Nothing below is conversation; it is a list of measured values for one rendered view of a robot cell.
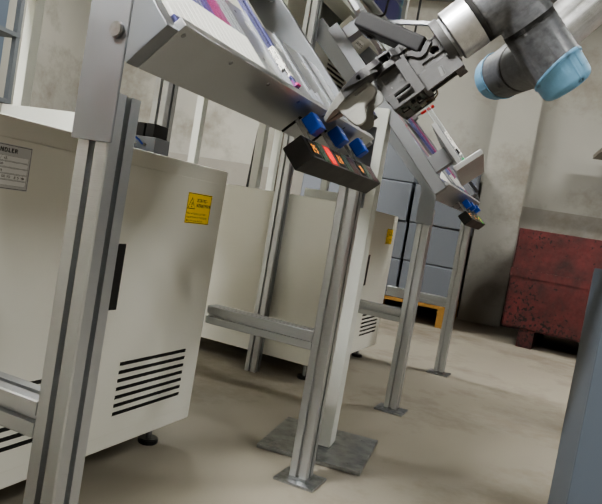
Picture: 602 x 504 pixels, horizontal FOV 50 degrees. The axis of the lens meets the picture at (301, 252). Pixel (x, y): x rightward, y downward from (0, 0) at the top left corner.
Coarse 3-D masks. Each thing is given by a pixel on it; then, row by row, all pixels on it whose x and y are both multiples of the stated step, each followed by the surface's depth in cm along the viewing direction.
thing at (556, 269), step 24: (528, 240) 384; (552, 240) 379; (576, 240) 373; (600, 240) 368; (528, 264) 384; (552, 264) 379; (576, 264) 373; (600, 264) 368; (528, 288) 384; (552, 288) 378; (576, 288) 373; (504, 312) 390; (528, 312) 384; (552, 312) 378; (576, 312) 372; (528, 336) 384; (576, 336) 372
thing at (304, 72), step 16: (240, 16) 100; (256, 32) 102; (256, 48) 97; (288, 48) 118; (272, 64) 100; (288, 64) 110; (304, 64) 122; (288, 80) 100; (304, 80) 113; (320, 80) 127; (320, 96) 118
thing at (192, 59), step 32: (192, 32) 68; (160, 64) 70; (192, 64) 73; (224, 64) 76; (256, 64) 82; (224, 96) 83; (256, 96) 87; (288, 96) 92; (288, 128) 102; (352, 128) 116
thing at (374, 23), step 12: (360, 12) 95; (360, 24) 95; (372, 24) 94; (384, 24) 93; (396, 24) 93; (372, 36) 96; (384, 36) 93; (396, 36) 93; (408, 36) 92; (420, 36) 91; (408, 48) 92; (420, 48) 91
